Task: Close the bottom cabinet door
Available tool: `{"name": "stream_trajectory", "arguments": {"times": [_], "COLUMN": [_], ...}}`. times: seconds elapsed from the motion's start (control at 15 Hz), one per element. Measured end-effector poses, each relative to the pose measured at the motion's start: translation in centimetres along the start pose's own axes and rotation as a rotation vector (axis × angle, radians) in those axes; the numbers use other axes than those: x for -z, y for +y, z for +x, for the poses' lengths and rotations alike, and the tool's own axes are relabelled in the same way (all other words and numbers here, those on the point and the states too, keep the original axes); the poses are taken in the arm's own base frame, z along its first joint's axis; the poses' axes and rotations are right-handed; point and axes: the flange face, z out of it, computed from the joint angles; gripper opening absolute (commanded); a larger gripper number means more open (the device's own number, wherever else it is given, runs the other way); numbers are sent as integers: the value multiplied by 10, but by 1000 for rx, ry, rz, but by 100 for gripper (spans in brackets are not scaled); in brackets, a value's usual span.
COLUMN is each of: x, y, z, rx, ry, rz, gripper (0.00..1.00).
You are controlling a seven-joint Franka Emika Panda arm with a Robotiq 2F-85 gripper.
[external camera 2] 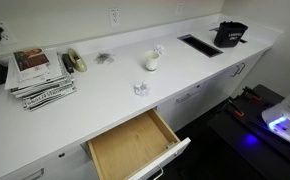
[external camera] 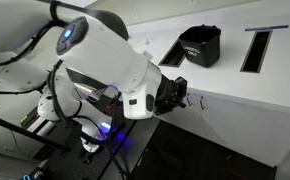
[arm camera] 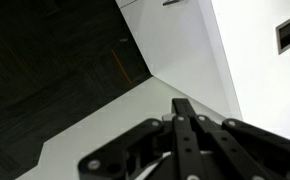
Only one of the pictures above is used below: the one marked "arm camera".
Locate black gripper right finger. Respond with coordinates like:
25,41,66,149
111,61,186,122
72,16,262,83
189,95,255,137
184,98,290,180

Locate white cabinet door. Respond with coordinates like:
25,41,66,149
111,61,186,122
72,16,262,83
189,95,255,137
15,76,227,180

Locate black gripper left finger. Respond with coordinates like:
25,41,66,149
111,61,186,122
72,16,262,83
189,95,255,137
77,98,208,180

